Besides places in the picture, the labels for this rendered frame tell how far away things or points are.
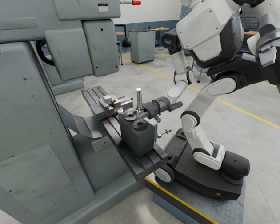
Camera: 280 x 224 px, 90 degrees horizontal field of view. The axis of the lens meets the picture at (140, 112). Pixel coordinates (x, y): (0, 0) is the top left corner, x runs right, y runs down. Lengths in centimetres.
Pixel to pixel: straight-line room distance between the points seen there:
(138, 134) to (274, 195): 182
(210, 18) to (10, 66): 88
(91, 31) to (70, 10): 13
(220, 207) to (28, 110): 145
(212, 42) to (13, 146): 113
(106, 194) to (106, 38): 137
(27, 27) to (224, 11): 87
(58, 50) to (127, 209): 154
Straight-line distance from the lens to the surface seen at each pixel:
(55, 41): 88
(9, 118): 88
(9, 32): 89
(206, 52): 86
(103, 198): 162
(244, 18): 857
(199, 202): 142
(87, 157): 125
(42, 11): 88
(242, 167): 130
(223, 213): 145
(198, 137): 120
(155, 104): 78
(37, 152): 101
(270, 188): 232
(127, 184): 164
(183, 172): 131
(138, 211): 175
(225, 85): 91
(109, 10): 94
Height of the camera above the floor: 166
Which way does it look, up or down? 36 degrees down
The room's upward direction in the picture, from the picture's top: 2 degrees counter-clockwise
